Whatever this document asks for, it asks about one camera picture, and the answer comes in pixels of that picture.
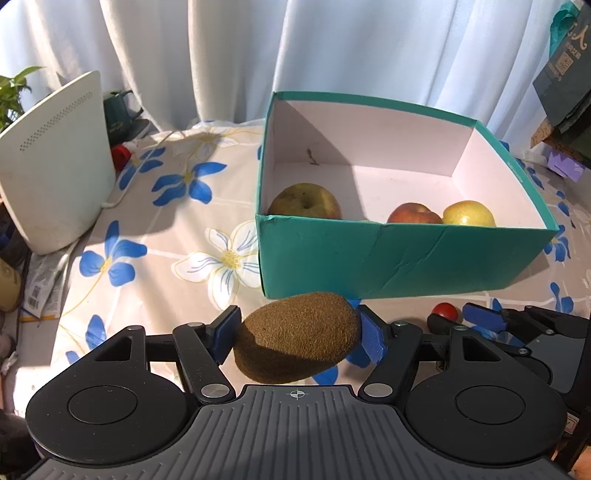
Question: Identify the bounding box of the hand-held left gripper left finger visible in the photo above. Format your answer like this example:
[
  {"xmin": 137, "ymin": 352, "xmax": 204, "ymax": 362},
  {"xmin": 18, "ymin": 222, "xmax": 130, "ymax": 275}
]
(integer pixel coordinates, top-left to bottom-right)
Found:
[{"xmin": 92, "ymin": 305, "xmax": 242, "ymax": 403}]

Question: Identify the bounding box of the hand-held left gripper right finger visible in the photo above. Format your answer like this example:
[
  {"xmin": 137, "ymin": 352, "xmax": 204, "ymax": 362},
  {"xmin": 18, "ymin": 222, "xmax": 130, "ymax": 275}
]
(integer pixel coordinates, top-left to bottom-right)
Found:
[{"xmin": 358, "ymin": 305, "xmax": 506, "ymax": 403}]

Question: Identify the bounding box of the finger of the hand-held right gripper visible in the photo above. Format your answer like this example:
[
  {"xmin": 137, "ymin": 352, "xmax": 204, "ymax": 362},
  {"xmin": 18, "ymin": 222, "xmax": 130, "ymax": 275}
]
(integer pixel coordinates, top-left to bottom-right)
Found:
[
  {"xmin": 463, "ymin": 303, "xmax": 591, "ymax": 347},
  {"xmin": 427, "ymin": 313, "xmax": 462, "ymax": 335}
]

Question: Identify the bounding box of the plump brown kiwi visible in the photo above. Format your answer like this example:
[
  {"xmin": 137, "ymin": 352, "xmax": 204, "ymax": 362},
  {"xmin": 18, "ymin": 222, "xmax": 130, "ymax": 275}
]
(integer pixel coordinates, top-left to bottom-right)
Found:
[{"xmin": 234, "ymin": 292, "xmax": 362, "ymax": 384}]

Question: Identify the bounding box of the teal cardboard box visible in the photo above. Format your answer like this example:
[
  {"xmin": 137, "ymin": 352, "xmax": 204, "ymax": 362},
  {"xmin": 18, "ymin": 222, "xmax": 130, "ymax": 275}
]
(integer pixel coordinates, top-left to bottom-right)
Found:
[{"xmin": 255, "ymin": 91, "xmax": 561, "ymax": 300}]

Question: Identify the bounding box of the small yellow pear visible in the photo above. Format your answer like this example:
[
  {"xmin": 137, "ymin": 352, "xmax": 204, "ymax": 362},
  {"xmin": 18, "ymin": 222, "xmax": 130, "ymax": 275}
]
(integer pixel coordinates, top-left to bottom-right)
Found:
[{"xmin": 442, "ymin": 200, "xmax": 497, "ymax": 227}]

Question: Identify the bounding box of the red apple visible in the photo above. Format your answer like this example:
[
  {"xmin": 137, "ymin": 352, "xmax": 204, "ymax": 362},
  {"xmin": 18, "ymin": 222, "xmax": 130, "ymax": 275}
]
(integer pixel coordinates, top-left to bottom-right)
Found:
[{"xmin": 387, "ymin": 202, "xmax": 443, "ymax": 224}]

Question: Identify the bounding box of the green russet apple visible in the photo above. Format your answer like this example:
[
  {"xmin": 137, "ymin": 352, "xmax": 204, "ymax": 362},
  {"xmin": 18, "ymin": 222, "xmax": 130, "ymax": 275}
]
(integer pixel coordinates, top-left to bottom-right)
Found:
[{"xmin": 268, "ymin": 183, "xmax": 342, "ymax": 220}]

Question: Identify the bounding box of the floral tablecloth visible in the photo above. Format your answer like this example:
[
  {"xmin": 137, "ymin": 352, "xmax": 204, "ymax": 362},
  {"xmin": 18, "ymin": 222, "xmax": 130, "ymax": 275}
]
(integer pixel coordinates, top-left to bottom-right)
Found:
[{"xmin": 14, "ymin": 119, "xmax": 591, "ymax": 398}]

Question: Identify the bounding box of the purple box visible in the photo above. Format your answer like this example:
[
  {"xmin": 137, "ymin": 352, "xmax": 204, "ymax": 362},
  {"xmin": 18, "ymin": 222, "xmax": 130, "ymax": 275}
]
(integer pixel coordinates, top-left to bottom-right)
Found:
[{"xmin": 546, "ymin": 150, "xmax": 588, "ymax": 181}]

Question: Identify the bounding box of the printed paper packet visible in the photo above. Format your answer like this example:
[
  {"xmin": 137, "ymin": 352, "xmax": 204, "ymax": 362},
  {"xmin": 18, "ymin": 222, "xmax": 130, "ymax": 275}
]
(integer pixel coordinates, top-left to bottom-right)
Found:
[{"xmin": 21, "ymin": 251, "xmax": 71, "ymax": 320}]

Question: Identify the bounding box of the brown patterned box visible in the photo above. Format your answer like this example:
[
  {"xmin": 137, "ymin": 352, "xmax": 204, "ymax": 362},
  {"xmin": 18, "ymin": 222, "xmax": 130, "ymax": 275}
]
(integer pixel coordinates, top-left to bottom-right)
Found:
[{"xmin": 531, "ymin": 117, "xmax": 561, "ymax": 148}]

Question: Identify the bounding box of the small red object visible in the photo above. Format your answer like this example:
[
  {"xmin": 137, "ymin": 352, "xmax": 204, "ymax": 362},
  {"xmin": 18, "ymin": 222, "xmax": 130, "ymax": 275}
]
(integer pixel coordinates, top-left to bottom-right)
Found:
[{"xmin": 111, "ymin": 144, "xmax": 134, "ymax": 171}]

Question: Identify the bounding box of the yellow jar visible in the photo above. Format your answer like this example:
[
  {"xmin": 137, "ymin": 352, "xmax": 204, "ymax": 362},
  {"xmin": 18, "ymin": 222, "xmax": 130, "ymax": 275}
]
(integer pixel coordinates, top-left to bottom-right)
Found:
[{"xmin": 0, "ymin": 258, "xmax": 24, "ymax": 312}]

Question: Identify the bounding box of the white router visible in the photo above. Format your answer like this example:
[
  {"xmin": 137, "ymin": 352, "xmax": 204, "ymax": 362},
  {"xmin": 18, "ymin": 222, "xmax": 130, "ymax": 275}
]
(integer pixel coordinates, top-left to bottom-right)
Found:
[{"xmin": 0, "ymin": 70, "xmax": 116, "ymax": 256}]

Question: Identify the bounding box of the dark green mug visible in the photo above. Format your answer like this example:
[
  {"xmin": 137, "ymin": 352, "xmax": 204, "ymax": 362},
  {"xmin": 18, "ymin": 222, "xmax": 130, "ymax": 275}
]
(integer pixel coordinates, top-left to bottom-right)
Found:
[{"xmin": 102, "ymin": 90, "xmax": 145, "ymax": 139}]

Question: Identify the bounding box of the dark green paper bag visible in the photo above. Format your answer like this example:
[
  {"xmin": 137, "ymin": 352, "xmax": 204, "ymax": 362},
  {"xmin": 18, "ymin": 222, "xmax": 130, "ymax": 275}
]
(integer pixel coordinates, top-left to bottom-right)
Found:
[{"xmin": 533, "ymin": 0, "xmax": 591, "ymax": 141}]

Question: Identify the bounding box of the green plant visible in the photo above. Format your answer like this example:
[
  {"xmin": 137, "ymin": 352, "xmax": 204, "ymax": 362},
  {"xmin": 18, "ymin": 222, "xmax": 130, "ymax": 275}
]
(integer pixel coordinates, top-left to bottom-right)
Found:
[{"xmin": 0, "ymin": 67, "xmax": 44, "ymax": 132}]

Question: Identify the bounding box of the white cable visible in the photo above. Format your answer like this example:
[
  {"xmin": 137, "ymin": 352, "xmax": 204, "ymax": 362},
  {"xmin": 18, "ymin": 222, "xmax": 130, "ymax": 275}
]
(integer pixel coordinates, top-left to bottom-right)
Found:
[{"xmin": 102, "ymin": 130, "xmax": 188, "ymax": 208}]

